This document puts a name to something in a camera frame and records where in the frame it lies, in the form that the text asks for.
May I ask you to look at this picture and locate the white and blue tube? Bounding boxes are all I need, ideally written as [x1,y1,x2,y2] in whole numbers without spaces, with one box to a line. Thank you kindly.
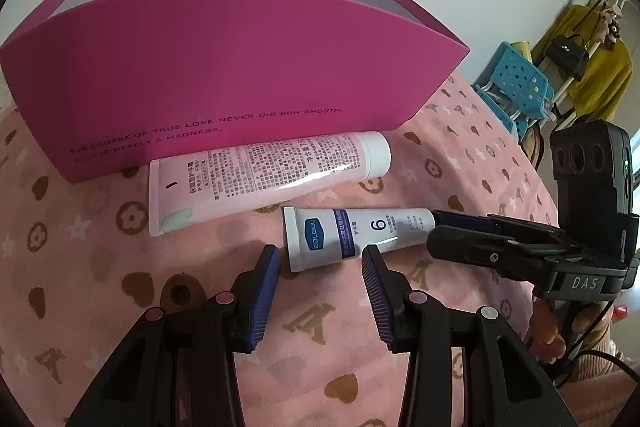
[283,207,437,273]

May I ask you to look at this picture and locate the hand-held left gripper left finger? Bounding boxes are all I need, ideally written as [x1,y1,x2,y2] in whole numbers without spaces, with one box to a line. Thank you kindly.
[65,244,281,427]

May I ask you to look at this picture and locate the person's right hand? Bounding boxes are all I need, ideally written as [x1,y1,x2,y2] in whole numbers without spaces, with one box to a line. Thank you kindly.
[530,299,568,364]

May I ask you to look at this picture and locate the yellow hanging garment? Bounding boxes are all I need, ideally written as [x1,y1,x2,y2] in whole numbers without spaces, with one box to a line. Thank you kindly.
[530,4,633,122]

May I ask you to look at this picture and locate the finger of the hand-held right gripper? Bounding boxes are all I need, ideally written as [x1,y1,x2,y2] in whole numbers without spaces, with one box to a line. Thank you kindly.
[426,228,552,284]
[432,208,566,239]

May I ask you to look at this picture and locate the white coat rack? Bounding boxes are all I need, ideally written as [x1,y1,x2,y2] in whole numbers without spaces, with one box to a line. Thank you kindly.
[550,0,631,128]

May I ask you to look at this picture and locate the pink printed blanket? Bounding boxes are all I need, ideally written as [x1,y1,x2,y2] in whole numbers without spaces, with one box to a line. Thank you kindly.
[0,72,566,427]

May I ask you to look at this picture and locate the black handbag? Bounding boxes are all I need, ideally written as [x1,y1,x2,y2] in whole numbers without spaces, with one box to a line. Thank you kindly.
[545,34,591,82]

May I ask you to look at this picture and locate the black cable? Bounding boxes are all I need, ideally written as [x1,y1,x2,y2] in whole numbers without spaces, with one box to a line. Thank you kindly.
[565,302,640,383]

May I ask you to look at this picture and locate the blue plastic basket rack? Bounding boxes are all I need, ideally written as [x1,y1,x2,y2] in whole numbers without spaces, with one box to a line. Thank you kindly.
[472,41,556,145]

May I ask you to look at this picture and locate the pink hand cream tube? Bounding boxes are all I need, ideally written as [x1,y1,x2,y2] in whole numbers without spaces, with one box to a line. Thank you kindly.
[148,132,392,238]

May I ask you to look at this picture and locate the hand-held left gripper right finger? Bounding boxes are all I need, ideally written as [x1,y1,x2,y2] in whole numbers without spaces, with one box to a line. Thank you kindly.
[361,244,566,427]

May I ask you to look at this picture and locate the pink cardboard box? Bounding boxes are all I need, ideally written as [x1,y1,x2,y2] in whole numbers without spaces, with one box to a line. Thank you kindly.
[0,0,472,184]

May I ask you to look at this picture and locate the beige plush toy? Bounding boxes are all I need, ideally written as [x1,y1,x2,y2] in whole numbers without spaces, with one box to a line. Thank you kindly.
[597,7,626,42]

